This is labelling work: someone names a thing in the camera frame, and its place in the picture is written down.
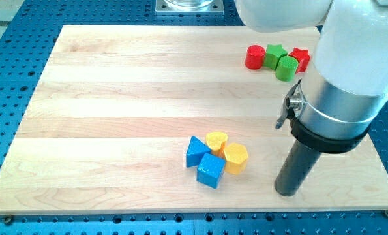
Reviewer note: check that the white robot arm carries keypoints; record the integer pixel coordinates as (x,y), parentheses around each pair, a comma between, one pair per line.
(346,82)

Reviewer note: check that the yellow hexagon block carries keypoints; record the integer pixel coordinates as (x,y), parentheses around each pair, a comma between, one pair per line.
(236,156)

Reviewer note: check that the blue triangle block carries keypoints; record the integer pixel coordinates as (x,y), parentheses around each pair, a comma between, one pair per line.
(196,150)

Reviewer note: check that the yellow heart block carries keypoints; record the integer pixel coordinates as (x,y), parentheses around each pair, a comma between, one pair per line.
(216,141)

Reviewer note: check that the blue cube block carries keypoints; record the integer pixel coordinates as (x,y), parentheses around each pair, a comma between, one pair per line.
(210,170)

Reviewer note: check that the light wooden board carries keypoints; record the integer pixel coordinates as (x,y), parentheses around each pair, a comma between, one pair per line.
(109,123)

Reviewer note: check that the red cylinder block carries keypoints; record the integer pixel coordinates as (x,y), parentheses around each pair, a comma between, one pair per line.
(255,55)

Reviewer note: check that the green star block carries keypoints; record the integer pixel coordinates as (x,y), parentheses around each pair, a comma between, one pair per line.
(273,54)

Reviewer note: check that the green cylinder block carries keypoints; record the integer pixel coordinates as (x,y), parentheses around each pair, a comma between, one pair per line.
(286,68)

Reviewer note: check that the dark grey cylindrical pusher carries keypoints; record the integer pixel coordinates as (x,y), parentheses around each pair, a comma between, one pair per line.
(295,169)

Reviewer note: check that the red star block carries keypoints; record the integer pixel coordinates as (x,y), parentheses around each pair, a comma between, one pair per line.
(303,58)

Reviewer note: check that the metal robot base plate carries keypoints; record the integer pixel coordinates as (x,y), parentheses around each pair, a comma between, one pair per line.
(188,6)

